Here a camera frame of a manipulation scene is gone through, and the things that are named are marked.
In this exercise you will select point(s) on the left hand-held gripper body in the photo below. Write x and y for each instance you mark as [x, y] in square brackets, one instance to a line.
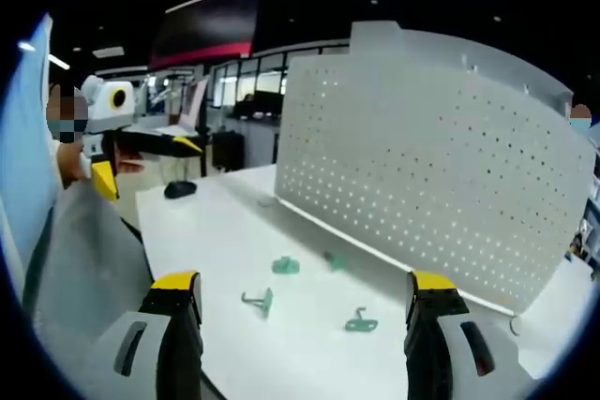
[110, 105]

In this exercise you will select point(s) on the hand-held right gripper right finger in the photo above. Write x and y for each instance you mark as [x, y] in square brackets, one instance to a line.
[436, 353]

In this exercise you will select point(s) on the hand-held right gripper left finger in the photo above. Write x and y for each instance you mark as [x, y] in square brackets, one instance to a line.
[178, 353]

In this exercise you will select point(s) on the green hook assembly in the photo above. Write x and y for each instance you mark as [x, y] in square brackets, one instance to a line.
[338, 261]
[285, 265]
[265, 300]
[362, 324]

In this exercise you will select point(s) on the white perforated mounting plate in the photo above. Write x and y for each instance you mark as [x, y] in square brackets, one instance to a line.
[422, 175]

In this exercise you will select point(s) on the white panel behind plate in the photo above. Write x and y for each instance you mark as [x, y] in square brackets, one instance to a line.
[492, 58]

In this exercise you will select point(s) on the person's left hand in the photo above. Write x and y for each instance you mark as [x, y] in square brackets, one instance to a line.
[130, 162]

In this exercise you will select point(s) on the black stand pole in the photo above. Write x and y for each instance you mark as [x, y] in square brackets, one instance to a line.
[202, 137]

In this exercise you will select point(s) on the black computer mouse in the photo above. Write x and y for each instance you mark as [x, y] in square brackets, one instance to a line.
[179, 190]

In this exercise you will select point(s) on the pink board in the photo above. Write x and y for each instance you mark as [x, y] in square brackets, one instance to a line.
[191, 105]

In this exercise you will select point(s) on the black bin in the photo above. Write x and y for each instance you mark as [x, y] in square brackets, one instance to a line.
[228, 149]

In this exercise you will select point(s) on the blue partition screen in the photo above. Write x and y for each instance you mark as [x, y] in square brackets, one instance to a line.
[28, 137]

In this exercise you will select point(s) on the large dark display screen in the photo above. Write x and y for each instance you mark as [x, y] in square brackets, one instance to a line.
[206, 30]

